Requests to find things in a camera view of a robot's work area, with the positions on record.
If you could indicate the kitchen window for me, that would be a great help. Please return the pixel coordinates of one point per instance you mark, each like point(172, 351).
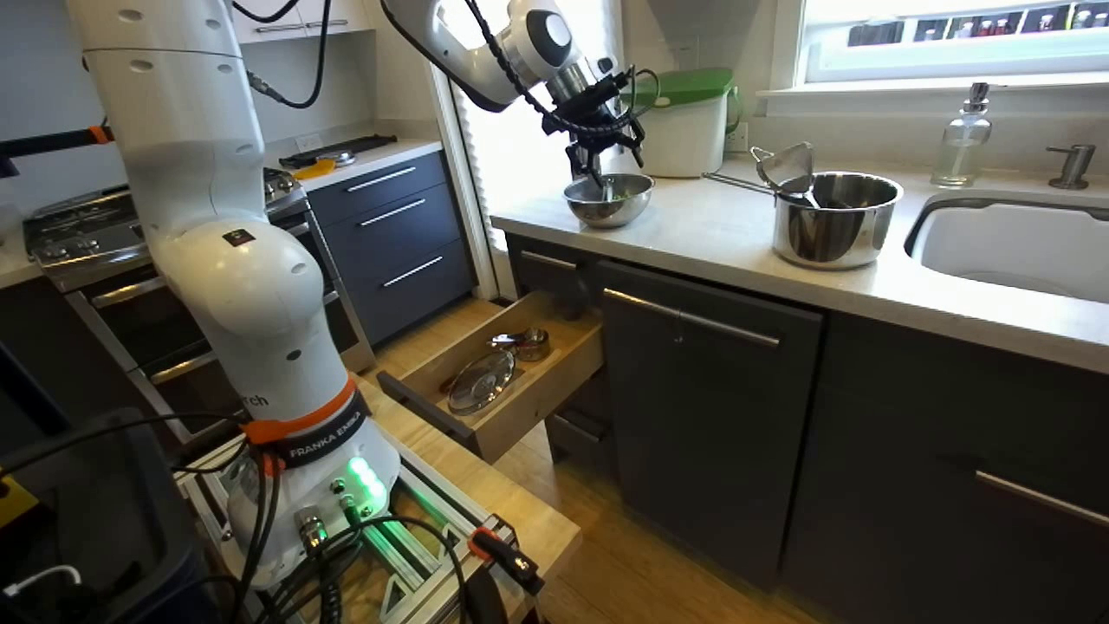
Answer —
point(956, 34)

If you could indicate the red and black clamp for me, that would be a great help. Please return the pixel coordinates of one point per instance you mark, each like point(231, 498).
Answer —
point(506, 557)

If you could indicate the white kitchen sink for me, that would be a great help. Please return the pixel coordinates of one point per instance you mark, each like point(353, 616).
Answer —
point(1015, 248)

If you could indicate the metal sink fitting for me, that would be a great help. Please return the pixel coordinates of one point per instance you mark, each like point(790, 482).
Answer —
point(1075, 165)

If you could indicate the dark dishwasher front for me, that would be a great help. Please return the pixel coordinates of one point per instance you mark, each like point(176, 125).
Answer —
point(705, 426)

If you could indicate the white bin with green lid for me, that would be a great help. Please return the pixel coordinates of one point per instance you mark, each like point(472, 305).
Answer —
point(687, 125)

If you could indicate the metal utensil in pot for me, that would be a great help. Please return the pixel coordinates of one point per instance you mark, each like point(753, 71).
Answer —
point(781, 165)

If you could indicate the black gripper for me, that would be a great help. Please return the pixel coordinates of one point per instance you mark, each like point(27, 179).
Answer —
point(594, 110)

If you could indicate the black cart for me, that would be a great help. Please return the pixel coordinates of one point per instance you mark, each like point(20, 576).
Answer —
point(91, 522)

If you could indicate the stainless steel pot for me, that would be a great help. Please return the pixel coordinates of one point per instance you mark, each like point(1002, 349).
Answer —
point(833, 226)

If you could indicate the clear soap dispenser bottle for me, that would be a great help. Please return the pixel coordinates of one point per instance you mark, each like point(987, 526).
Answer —
point(960, 143)

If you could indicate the silver metal bowl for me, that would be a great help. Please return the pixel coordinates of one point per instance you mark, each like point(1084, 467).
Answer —
point(608, 201)

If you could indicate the blue drawer cabinet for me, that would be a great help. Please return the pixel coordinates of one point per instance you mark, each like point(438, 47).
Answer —
point(393, 244)

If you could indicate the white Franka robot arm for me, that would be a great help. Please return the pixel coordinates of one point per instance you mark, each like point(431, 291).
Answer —
point(231, 288)

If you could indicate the steel stove top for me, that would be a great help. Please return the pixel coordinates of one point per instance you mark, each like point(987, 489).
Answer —
point(91, 230)

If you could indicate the dark under-sink cabinet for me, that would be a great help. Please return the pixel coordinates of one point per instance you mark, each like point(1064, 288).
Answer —
point(956, 486)

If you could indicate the open wooden kitchen drawer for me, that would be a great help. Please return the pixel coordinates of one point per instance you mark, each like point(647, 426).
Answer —
point(542, 381)

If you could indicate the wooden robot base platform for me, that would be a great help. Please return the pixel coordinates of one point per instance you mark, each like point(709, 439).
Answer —
point(487, 486)

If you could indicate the round glass pot lid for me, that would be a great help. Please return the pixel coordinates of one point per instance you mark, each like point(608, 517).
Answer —
point(481, 379)

